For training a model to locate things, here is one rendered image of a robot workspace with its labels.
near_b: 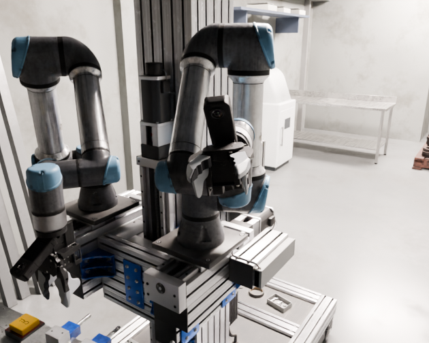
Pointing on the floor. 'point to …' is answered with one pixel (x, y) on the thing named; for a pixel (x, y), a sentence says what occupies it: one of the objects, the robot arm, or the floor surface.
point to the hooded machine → (277, 121)
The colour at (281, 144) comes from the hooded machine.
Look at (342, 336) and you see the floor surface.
